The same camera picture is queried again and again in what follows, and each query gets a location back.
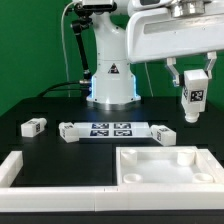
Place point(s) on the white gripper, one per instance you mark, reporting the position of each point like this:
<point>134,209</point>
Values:
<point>155,34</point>

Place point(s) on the white square tabletop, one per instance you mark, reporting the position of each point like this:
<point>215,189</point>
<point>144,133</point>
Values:
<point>167,165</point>

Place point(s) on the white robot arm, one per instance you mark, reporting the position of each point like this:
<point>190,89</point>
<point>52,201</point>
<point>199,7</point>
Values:
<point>114,85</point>

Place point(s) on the white marker tag sheet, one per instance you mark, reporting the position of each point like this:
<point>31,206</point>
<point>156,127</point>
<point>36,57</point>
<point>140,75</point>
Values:
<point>113,130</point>

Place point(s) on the white U-shaped obstacle fence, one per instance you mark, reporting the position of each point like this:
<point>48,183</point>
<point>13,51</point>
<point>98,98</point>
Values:
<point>103,198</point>

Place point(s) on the camera on mount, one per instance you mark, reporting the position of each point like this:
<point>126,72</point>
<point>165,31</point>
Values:
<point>98,4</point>

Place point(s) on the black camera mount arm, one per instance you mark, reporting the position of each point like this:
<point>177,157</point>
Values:
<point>84,22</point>

